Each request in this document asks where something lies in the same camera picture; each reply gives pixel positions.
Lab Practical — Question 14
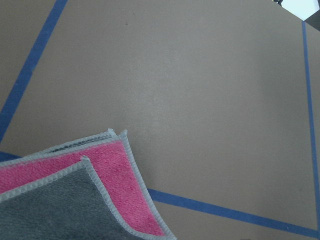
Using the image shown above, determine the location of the pink and grey towel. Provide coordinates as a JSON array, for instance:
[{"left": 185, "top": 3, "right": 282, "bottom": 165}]
[{"left": 0, "top": 129, "right": 175, "bottom": 240}]

